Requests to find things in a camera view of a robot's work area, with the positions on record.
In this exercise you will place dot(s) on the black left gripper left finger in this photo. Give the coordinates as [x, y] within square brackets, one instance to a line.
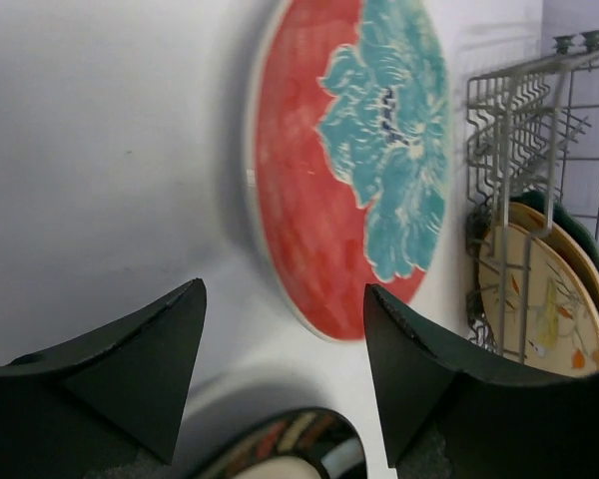
[106, 395]

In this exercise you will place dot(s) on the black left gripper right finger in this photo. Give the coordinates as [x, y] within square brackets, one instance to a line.
[445, 403]

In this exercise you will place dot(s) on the cream bird painted plate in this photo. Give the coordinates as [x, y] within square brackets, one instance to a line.
[578, 248]

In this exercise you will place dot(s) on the black rimmed cream plate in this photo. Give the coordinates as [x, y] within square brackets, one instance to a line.
[309, 442]

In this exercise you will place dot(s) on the red and teal floral plate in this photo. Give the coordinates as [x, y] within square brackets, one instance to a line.
[347, 153]

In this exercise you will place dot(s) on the grey wire dish rack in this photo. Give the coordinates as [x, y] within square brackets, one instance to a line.
[532, 127]

